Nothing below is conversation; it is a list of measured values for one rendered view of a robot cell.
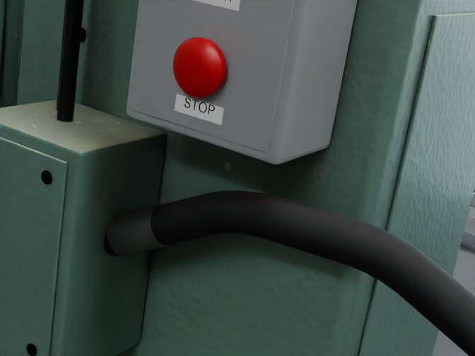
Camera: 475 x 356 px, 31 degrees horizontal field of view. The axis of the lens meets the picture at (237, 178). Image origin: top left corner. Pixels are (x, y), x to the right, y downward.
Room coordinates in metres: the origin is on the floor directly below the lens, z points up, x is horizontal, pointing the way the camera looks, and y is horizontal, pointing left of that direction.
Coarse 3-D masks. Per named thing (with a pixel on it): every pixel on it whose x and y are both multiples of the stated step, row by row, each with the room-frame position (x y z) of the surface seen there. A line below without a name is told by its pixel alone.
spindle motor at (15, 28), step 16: (0, 0) 0.65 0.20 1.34; (16, 0) 0.65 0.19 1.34; (0, 16) 0.65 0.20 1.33; (16, 16) 0.65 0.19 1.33; (0, 32) 0.65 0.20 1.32; (16, 32) 0.66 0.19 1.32; (0, 48) 0.65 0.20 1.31; (16, 48) 0.66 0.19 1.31; (0, 64) 0.65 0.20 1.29; (16, 64) 0.66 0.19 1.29; (0, 80) 0.65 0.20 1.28; (16, 80) 0.65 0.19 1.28; (0, 96) 0.65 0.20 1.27; (16, 96) 0.65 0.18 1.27
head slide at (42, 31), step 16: (32, 0) 0.62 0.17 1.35; (48, 0) 0.62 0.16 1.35; (64, 0) 0.61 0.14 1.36; (32, 16) 0.62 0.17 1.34; (48, 16) 0.62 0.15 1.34; (32, 32) 0.62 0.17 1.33; (48, 32) 0.62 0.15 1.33; (32, 48) 0.62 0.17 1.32; (48, 48) 0.62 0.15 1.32; (80, 48) 0.60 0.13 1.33; (32, 64) 0.62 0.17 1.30; (48, 64) 0.61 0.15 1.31; (80, 64) 0.60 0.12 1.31; (32, 80) 0.62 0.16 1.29; (48, 80) 0.61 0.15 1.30; (80, 80) 0.60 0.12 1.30; (32, 96) 0.62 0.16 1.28; (48, 96) 0.61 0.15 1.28; (80, 96) 0.60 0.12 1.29
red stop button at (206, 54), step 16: (192, 48) 0.42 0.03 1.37; (208, 48) 0.41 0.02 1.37; (176, 64) 0.42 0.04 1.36; (192, 64) 0.42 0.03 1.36; (208, 64) 0.41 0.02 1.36; (224, 64) 0.41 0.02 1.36; (176, 80) 0.42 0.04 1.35; (192, 80) 0.42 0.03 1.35; (208, 80) 0.41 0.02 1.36; (192, 96) 0.42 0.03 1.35
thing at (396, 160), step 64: (128, 0) 0.53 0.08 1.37; (384, 0) 0.45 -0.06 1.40; (448, 0) 0.48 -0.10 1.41; (128, 64) 0.53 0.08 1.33; (384, 64) 0.44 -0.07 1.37; (448, 64) 0.50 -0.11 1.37; (384, 128) 0.44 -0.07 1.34; (448, 128) 0.52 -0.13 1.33; (192, 192) 0.50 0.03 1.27; (320, 192) 0.45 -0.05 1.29; (384, 192) 0.45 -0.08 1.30; (448, 192) 0.55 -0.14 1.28; (192, 256) 0.49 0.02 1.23; (256, 256) 0.47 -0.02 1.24; (320, 256) 0.45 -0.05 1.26; (448, 256) 0.59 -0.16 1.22; (192, 320) 0.49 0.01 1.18; (256, 320) 0.47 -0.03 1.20; (320, 320) 0.45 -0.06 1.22; (384, 320) 0.49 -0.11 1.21
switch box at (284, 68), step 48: (144, 0) 0.45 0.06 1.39; (240, 0) 0.42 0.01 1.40; (288, 0) 0.40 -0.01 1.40; (336, 0) 0.43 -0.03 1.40; (144, 48) 0.44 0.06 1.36; (240, 48) 0.41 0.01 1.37; (288, 48) 0.40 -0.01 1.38; (336, 48) 0.44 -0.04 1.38; (144, 96) 0.44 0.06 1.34; (240, 96) 0.41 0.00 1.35; (288, 96) 0.40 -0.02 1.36; (336, 96) 0.45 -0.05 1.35; (240, 144) 0.41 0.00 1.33; (288, 144) 0.41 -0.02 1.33
